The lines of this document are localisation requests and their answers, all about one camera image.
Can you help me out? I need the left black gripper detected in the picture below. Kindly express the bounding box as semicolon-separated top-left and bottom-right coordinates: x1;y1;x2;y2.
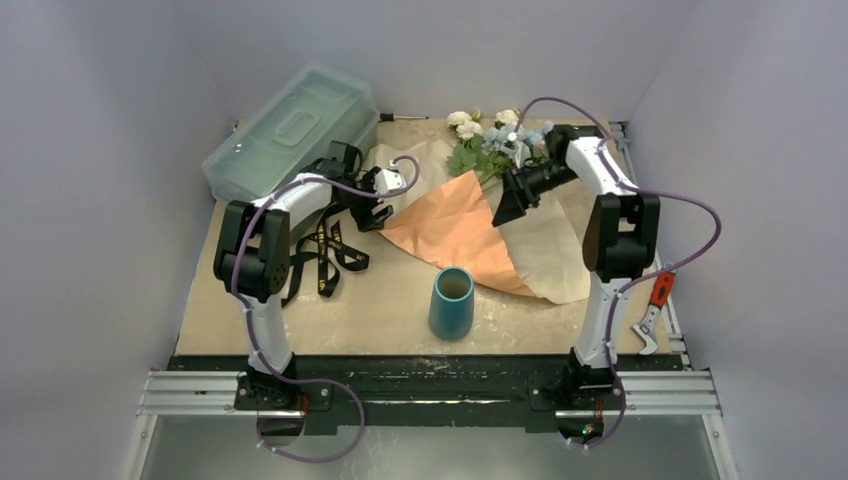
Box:
337;168;392;231

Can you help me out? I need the orange flower bouquet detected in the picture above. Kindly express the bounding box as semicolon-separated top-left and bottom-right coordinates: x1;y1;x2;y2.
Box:
446;109;554;190

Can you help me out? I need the orange beige wrapping paper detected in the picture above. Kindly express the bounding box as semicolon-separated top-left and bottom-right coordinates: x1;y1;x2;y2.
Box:
366;140;590;304

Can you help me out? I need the black gold lettered ribbon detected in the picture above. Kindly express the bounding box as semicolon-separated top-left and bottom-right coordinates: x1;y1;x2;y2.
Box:
281;204;370;307

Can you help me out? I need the translucent plastic storage box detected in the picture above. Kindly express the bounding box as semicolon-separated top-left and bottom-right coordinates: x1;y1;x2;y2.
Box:
202;64;379;202

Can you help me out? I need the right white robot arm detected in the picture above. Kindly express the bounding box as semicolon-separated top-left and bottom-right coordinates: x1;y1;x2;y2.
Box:
492;124;660;407

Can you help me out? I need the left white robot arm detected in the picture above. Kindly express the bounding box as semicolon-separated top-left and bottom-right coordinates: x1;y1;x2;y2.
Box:
213;141;420;409

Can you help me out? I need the teal ceramic vase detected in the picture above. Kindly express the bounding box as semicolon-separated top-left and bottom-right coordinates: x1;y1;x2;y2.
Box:
428;267;475;341

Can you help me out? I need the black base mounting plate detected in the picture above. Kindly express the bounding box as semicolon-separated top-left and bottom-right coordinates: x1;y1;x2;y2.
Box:
166;354;622;439

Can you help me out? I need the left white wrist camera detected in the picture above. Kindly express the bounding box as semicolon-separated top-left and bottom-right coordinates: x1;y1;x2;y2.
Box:
371;166;409;198

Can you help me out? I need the orange handled wrench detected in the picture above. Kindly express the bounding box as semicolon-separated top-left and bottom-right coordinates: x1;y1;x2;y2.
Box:
632;263;676;356

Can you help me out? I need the aluminium frame rail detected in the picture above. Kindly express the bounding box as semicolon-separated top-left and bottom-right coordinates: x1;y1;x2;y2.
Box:
121;370;739;479

